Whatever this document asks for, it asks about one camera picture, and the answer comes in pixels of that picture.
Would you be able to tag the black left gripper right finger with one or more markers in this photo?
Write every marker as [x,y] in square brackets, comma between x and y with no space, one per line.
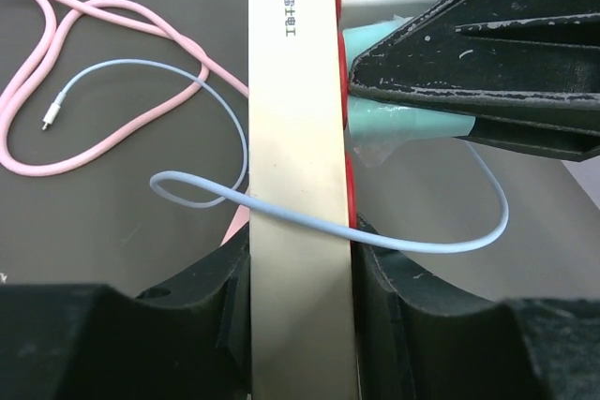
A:
[419,337]

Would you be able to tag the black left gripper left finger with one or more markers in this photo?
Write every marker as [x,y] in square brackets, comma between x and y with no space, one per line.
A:
[185,338]

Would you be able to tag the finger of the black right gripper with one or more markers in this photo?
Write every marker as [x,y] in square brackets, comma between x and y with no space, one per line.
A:
[546,50]
[555,124]

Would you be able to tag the beige red power strip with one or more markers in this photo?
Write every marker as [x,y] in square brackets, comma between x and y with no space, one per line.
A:
[301,301]

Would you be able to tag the light teal usb charger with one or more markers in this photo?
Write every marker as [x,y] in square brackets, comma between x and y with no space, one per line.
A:
[377,129]

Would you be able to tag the pink power strip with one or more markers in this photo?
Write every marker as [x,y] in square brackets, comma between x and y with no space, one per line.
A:
[239,220]

